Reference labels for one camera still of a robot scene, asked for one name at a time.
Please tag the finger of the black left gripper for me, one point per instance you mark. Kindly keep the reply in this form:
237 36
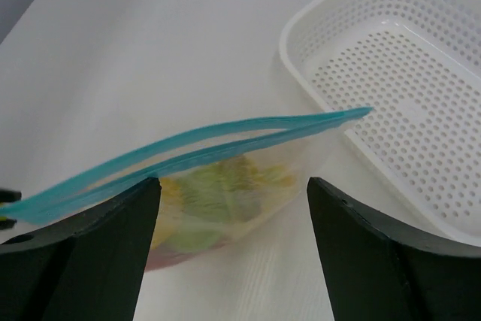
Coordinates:
9 195
6 223

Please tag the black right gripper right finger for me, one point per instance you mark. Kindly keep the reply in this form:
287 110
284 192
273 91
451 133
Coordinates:
379 268

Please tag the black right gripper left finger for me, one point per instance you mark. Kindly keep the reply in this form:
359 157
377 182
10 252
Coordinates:
86 267

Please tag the clear zip top bag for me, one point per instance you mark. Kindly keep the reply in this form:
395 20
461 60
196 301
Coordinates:
300 143

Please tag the yellow fake banana bunch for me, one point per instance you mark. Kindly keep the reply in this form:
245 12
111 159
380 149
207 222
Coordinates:
253 193

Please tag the green fake pear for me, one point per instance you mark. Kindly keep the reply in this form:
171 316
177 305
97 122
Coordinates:
205 211

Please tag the white perforated plastic basket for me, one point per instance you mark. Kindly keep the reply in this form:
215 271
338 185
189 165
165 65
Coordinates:
416 64

